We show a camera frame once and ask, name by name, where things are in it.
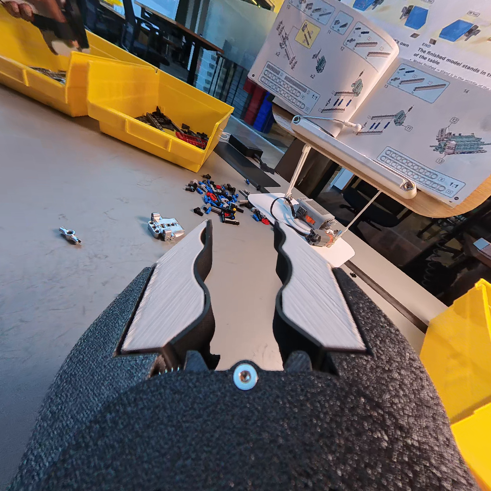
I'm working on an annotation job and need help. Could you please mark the black desk mat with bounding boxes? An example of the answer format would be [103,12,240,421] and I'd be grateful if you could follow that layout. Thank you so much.
[213,142,281,188]

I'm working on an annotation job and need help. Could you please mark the grey battery box with motor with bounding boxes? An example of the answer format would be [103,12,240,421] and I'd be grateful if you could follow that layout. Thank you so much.
[293,197,336,231]

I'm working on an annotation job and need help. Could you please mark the stack of red blue crates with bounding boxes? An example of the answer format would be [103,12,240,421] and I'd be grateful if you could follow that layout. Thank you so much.
[242,79,276,134]

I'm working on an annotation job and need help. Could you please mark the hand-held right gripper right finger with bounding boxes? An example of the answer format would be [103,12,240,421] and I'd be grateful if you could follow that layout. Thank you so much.
[272,221,366,371]

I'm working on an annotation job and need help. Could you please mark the wooden background table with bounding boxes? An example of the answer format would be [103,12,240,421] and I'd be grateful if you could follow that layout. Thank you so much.
[132,0,225,75]

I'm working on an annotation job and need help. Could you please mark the black motor cable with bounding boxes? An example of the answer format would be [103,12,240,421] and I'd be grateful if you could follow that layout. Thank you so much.
[270,197,311,235]

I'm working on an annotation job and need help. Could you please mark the pile of mixed toy pins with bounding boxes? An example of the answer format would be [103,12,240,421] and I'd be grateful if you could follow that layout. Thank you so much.
[184,174,271,226]

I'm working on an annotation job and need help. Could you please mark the white wooden book stand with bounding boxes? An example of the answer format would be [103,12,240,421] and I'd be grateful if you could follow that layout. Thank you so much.
[247,104,491,269]

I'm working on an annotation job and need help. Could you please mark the yellow bin with black beams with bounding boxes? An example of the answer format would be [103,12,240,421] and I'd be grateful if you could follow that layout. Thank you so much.
[86,59,235,173]

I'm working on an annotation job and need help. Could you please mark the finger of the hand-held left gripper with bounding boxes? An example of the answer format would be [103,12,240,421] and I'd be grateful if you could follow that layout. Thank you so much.
[43,32,81,57]

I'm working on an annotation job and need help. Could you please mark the black adapter cable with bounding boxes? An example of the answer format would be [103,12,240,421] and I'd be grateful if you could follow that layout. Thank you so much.
[255,153,277,175]

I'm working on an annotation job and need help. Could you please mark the black office chair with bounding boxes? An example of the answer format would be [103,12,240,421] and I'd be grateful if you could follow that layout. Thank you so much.
[341,184,409,231]

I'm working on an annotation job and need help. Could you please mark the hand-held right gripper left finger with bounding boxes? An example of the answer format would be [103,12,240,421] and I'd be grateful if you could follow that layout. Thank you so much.
[121,219,221,371]

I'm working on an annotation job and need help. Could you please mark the grey orange toy motor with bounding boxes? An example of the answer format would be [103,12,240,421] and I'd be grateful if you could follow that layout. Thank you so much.
[307,226,342,247]

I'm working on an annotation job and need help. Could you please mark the open instruction booklet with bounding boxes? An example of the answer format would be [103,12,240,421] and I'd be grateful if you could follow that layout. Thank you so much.
[247,0,491,208]

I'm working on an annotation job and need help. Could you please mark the silver toy engine block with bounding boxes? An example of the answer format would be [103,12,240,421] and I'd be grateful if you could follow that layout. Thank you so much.
[148,213,186,242]

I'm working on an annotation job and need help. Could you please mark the yellow bin with small pins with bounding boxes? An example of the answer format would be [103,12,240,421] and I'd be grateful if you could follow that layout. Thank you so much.
[419,279,491,491]

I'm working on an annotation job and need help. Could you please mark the yellow bin with grey beams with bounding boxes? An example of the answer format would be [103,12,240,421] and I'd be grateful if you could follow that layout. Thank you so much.
[0,6,154,117]

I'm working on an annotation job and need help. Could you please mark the pile of black red beams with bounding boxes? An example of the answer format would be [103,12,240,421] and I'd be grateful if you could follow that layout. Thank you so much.
[134,106,209,150]

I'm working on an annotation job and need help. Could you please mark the black power adapter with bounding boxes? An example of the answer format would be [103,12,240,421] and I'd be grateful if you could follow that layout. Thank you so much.
[228,134,263,158]

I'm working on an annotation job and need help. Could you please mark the pile of grey beams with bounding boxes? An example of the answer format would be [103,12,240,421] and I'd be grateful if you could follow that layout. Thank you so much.
[29,65,68,84]

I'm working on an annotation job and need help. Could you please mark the printed instruction sheet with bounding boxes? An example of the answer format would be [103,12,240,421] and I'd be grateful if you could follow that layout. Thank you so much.
[338,0,491,91]

